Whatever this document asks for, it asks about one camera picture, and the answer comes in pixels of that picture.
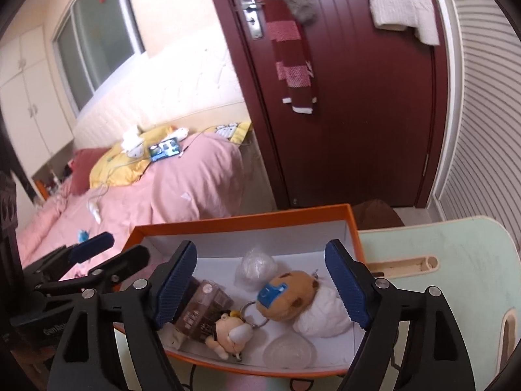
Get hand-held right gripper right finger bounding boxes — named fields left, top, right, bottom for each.
left=324, top=239, right=478, bottom=391

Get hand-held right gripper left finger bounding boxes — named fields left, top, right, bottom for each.
left=47, top=239, right=199, bottom=391

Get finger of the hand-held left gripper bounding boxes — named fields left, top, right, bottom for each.
left=23, top=232, right=115, bottom=282
left=35, top=245, right=150, bottom=299

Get orange cardboard box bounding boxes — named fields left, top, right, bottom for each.
left=112, top=204, right=369, bottom=379

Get brown printed carton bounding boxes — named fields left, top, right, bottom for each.
left=174, top=278, right=234, bottom=345

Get brown and white plush toy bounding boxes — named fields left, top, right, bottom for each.
left=256, top=269, right=355, bottom=338

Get dark red pillow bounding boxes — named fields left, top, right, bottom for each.
left=67, top=148, right=110, bottom=195

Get brown stool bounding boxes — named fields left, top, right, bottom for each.
left=353, top=199, right=405, bottom=231

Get yellow pillow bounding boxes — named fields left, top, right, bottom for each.
left=90, top=124, right=180, bottom=190

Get crumpled white plastic bag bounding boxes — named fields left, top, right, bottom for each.
left=234, top=245, right=278, bottom=292

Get clear plastic lid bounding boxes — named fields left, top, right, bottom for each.
left=262, top=333, right=317, bottom=369

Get pink blanket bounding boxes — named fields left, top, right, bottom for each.
left=16, top=132, right=245, bottom=282

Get white tissue holder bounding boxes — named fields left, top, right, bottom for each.
left=120, top=128, right=146, bottom=159

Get smartphone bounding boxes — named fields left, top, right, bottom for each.
left=148, top=138, right=182, bottom=163

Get white wardrobe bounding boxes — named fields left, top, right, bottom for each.
left=0, top=24, right=76, bottom=182

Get yellow printed cushion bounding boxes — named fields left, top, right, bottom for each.
left=204, top=121, right=252, bottom=144

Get white padded headboard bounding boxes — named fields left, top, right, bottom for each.
left=73, top=45, right=250, bottom=151

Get dark red wooden door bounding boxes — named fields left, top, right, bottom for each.
left=201, top=0, right=448, bottom=209

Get window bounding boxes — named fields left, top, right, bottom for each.
left=52, top=0, right=146, bottom=111

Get white louvred door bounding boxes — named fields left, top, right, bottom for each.
left=429, top=0, right=521, bottom=249

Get red white striped scarf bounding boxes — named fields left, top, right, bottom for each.
left=222, top=0, right=319, bottom=115

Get white knitted garment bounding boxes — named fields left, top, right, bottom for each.
left=309, top=0, right=441, bottom=46

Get white charging cable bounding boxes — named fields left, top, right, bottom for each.
left=87, top=157, right=141, bottom=224

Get baby doll keychain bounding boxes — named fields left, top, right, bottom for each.
left=204, top=300, right=274, bottom=363

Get silver door handle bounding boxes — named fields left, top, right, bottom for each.
left=230, top=0, right=267, bottom=41

